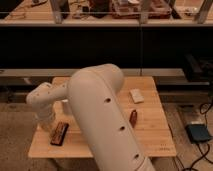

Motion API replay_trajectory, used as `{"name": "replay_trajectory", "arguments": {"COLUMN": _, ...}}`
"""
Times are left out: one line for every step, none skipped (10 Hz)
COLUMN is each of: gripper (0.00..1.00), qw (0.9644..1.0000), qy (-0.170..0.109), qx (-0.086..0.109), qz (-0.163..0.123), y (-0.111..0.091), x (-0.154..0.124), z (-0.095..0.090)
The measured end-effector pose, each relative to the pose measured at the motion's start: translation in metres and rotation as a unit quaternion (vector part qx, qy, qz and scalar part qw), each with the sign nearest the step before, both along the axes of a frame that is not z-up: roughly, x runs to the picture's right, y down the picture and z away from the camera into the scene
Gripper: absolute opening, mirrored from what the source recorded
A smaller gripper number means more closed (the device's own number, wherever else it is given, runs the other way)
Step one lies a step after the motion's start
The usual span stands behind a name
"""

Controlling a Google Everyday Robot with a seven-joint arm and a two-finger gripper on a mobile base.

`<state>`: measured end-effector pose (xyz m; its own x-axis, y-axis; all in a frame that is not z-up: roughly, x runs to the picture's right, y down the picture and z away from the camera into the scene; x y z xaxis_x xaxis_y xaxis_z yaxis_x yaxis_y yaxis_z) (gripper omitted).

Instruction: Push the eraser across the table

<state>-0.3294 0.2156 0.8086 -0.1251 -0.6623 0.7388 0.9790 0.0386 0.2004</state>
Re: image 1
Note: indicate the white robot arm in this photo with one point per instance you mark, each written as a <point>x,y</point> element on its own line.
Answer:
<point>91,95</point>

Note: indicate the white rectangular block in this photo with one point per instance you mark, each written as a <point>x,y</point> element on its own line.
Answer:
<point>136,96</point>

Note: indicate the small brown wooden block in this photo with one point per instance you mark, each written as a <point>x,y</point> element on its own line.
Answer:
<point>133,118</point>

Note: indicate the white cylindrical cup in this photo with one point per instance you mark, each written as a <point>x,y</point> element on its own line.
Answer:
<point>66,107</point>

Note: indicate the wooden table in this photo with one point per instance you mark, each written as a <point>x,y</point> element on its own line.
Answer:
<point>151,129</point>

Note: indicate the blue foot pedal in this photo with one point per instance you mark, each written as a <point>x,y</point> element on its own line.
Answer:
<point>198,133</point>

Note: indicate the long shelf with clutter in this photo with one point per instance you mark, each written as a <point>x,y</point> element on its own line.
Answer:
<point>106,13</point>

